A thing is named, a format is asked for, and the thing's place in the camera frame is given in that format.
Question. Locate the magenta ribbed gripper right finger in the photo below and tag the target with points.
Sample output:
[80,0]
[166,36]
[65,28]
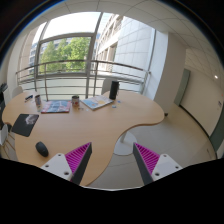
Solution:
[153,166]

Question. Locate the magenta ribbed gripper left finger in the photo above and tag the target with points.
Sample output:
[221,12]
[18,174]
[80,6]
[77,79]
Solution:
[70,166]

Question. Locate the black computer mouse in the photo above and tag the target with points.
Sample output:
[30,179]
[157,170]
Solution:
[42,149]

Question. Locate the white table leg base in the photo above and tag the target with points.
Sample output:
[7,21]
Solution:
[124,145]

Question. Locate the red blue magazine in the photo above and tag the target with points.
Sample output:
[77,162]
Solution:
[56,107]

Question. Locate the dark mug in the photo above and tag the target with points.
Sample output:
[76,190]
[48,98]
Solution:
[75,101]

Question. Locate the white chair at left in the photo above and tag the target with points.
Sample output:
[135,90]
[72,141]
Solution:
[7,144]

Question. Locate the open light blue magazine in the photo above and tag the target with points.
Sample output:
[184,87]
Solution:
[96,102]

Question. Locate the drink can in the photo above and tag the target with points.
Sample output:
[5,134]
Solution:
[38,100]

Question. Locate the small blue object on table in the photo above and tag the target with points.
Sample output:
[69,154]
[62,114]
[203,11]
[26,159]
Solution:
[28,98]

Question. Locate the black cylindrical speaker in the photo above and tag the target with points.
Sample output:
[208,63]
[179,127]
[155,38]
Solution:
[114,90]

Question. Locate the grey chair behind table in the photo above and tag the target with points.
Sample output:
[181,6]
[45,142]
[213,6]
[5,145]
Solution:
[106,85]

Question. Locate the metal balcony railing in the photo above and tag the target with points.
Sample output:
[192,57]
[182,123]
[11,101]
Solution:
[59,80]

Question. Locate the green door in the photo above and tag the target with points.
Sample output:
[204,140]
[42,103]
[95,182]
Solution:
[182,87]

